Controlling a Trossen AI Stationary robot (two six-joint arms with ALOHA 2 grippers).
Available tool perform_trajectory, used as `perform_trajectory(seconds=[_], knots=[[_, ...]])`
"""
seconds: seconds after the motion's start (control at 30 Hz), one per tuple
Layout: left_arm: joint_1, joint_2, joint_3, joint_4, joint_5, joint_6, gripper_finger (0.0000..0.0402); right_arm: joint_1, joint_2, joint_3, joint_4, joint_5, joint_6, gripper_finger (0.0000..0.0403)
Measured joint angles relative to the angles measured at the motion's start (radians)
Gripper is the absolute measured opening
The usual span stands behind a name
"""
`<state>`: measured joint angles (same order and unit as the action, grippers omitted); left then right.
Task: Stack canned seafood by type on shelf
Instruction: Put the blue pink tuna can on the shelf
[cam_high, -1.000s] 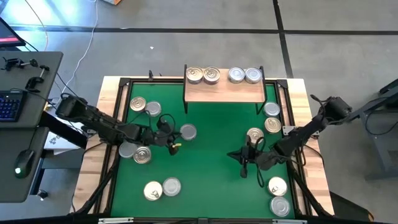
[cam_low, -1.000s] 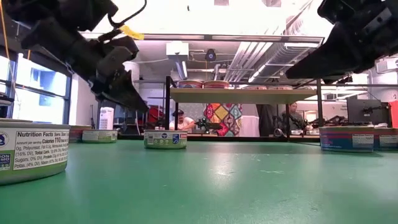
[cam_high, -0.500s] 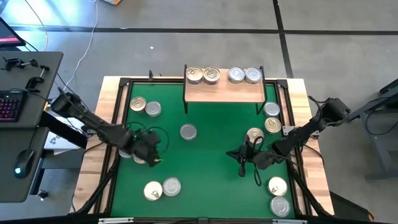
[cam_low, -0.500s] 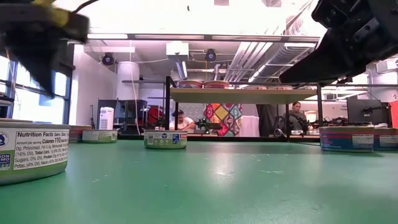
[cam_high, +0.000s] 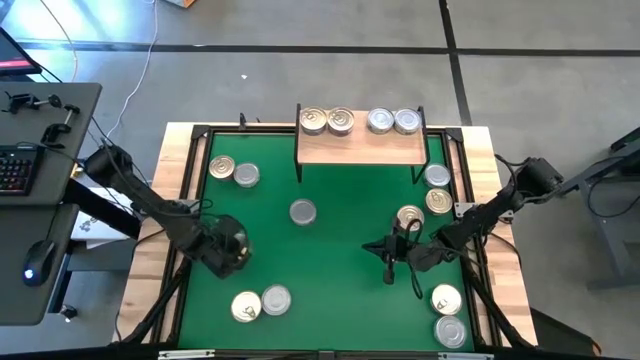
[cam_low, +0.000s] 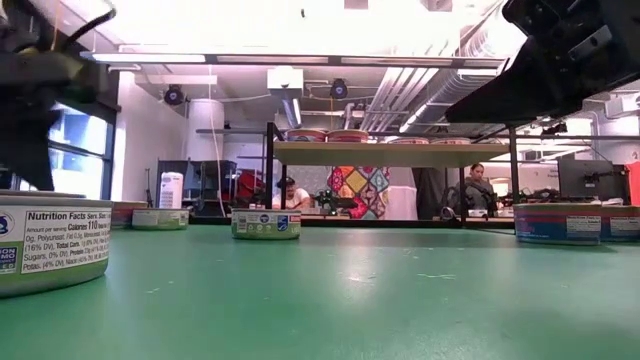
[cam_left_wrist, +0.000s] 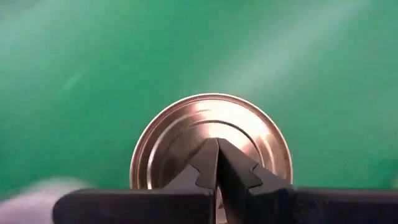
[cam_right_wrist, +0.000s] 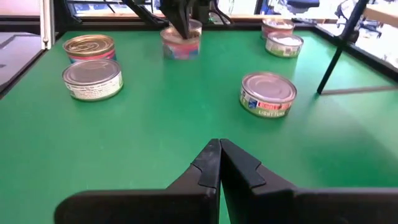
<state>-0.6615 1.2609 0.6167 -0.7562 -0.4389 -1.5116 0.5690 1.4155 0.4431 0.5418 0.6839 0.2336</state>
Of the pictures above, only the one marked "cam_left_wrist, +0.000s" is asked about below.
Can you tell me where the silver lid tuna can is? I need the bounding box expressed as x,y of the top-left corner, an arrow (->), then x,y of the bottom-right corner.
0,177 -> 94,224

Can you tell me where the gold lid seafood can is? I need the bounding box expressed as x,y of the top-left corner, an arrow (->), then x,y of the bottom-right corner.
129,92 -> 294,224

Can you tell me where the green table mat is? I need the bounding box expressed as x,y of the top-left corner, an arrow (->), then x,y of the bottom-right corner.
0,0 -> 398,203

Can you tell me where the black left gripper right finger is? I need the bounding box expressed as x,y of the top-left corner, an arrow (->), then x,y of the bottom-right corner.
217,138 -> 398,224

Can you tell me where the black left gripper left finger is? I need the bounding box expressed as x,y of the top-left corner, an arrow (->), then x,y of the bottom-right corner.
52,138 -> 219,224

